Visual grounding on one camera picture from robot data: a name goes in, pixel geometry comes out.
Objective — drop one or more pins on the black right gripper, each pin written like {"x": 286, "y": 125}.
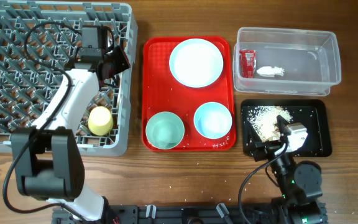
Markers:
{"x": 267, "y": 148}

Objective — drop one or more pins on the green bowl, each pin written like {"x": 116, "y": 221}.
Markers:
{"x": 165, "y": 130}

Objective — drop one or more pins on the white napkin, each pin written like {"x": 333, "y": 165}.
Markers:
{"x": 270, "y": 72}

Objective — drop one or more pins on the blue bowl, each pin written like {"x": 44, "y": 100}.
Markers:
{"x": 212, "y": 120}

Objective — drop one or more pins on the light blue plate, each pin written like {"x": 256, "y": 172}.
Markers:
{"x": 196, "y": 63}

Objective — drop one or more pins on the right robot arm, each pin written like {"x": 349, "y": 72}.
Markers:
{"x": 299, "y": 183}

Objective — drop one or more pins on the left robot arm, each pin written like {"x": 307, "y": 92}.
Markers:
{"x": 46, "y": 159}

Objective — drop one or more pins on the grey dishwasher rack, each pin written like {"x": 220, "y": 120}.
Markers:
{"x": 36, "y": 39}

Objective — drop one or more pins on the yellow plastic cup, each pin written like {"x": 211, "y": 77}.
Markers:
{"x": 100, "y": 121}

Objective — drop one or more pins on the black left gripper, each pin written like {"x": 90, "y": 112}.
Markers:
{"x": 123, "y": 64}

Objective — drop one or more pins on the food scraps and rice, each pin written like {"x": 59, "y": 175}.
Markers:
{"x": 264, "y": 121}

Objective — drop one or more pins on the clear plastic bin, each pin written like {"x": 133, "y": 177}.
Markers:
{"x": 309, "y": 59}

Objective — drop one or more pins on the red plastic tray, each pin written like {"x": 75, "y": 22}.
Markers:
{"x": 161, "y": 92}

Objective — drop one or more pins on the black waste tray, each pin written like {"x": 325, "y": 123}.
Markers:
{"x": 309, "y": 112}

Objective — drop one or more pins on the red ketchup sachet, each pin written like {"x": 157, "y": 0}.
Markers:
{"x": 248, "y": 62}

